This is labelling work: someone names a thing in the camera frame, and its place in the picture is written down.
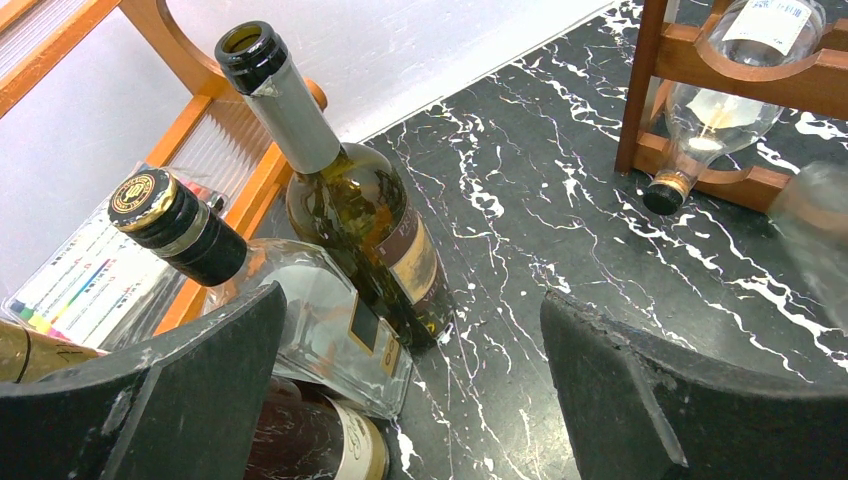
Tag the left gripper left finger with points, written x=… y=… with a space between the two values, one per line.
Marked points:
x=181 y=405

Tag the dark wine bottle silver cap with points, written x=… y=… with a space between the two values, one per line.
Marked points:
x=346 y=197

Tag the orange wooden shelf rack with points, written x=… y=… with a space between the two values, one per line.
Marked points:
x=37 y=35

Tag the clear glass bottle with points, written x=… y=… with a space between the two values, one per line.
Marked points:
x=810 y=213

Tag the clear liquor bottle dark label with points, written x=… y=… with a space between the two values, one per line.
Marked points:
x=330 y=337

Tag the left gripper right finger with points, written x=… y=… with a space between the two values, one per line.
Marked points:
x=637 y=406

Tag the red wine bottle gold cap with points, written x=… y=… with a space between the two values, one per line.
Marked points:
x=300 y=434

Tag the lower clear bottle in rack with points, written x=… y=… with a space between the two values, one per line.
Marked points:
x=705 y=124

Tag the brown wooden wine rack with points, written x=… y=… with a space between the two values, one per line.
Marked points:
x=668 y=52

